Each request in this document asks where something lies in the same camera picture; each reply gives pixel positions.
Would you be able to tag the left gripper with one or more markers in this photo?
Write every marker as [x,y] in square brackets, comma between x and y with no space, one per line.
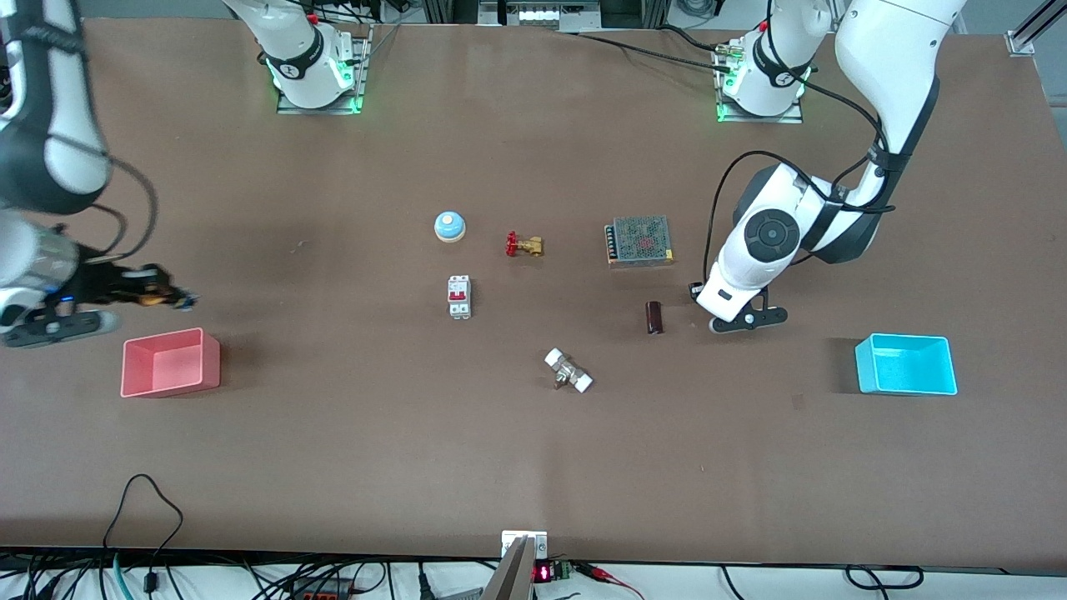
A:
[693,290]

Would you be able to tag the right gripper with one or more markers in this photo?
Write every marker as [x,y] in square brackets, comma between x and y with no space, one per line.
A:
[102,281]

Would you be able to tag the yellow push button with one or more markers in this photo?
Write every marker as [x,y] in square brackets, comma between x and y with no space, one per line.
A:
[154,294]

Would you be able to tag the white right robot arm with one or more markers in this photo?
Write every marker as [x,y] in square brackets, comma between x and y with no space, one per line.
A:
[313,83]

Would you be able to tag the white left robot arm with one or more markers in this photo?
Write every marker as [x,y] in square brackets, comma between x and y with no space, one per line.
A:
[884,50]

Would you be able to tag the dark brown cylindrical capacitor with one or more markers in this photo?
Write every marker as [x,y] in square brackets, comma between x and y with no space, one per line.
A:
[654,318]

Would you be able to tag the metal mesh power supply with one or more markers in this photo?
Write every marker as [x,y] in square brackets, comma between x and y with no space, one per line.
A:
[642,242]

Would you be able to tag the pink plastic bin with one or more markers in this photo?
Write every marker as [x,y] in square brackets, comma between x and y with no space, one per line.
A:
[167,367]

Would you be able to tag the metal fitting with white caps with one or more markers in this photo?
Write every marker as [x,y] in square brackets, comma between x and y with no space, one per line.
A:
[567,371]

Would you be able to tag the cyan plastic bin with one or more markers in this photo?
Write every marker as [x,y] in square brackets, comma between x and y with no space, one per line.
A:
[904,371]

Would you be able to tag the white circuit breaker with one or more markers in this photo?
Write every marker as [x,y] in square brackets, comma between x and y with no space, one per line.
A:
[459,300]

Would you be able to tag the blue call bell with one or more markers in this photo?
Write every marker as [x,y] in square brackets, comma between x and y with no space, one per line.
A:
[449,225]

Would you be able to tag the grey background rack equipment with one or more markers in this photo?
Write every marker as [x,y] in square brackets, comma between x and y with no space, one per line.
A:
[542,12]

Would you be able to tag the small red display module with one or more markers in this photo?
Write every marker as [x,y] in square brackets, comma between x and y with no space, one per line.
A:
[543,572]

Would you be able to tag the aluminium profile bar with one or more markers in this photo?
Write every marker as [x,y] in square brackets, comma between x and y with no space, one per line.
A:
[1029,33]

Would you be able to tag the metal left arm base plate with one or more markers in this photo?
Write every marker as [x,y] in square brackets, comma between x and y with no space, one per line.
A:
[788,118]

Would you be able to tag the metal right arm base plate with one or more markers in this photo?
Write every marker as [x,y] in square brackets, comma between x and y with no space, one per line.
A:
[360,75]

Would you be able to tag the white pole bracket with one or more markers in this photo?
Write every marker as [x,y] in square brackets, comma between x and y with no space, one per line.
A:
[540,543]

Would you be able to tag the grey camera pole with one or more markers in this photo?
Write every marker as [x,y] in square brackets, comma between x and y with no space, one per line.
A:
[510,575]

